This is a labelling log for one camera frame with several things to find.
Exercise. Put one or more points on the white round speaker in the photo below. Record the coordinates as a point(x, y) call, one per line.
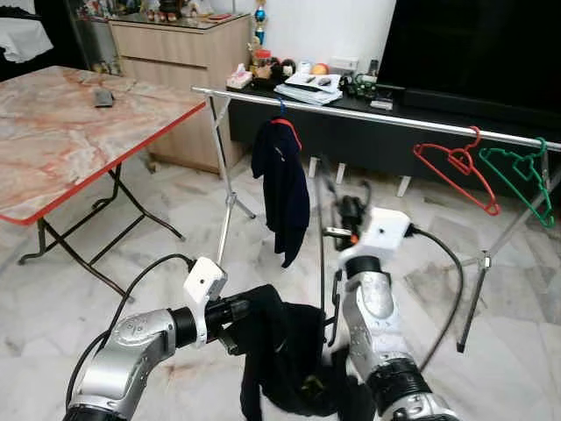
point(303, 67)

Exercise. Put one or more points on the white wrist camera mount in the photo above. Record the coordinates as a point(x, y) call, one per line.
point(386, 230)
point(206, 282)

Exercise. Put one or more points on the silver metal clothes rack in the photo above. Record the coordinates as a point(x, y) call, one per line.
point(368, 117)

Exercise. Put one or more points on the white socket box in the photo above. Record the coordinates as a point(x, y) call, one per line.
point(344, 65)

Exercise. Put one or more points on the orange ball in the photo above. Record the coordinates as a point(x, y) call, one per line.
point(320, 68)

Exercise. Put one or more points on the black plush toy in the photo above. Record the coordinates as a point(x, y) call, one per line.
point(282, 72)

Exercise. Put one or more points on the pink tissue box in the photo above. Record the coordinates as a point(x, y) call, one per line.
point(238, 79)

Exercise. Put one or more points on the black TV console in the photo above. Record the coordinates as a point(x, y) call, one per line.
point(368, 145)

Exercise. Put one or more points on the grey computer mouse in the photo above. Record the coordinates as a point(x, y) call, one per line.
point(325, 82)

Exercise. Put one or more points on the white lace cloth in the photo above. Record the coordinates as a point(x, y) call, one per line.
point(22, 39)

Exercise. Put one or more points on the navy polo shirt red collar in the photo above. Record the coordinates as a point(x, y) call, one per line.
point(282, 193)

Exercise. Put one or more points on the red-lidded jar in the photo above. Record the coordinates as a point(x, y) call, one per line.
point(261, 61)

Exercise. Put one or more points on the green plastic hanger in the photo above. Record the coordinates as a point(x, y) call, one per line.
point(524, 167)

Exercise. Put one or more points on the black shirt green print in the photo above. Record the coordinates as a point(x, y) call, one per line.
point(280, 368)

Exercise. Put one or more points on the blue gold trophy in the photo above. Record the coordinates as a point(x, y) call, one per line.
point(259, 16)

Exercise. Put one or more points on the red plastic hanger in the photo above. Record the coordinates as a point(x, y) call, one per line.
point(459, 161)

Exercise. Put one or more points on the black folding table leg frame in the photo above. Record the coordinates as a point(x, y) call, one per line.
point(145, 200)

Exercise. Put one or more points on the black wallet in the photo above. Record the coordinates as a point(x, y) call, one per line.
point(103, 97)

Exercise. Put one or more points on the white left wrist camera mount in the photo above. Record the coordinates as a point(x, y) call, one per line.
point(206, 282)

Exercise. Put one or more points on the light wooden cabinet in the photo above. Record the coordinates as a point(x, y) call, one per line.
point(175, 61)

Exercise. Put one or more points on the blue plastic hanger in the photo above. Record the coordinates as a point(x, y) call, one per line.
point(280, 110)

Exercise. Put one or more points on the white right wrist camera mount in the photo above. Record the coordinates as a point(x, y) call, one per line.
point(386, 230)

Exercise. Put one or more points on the black flat television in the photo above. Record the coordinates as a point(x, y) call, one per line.
point(473, 48)

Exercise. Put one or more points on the stack of white papers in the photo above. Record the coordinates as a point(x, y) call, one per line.
point(307, 94)

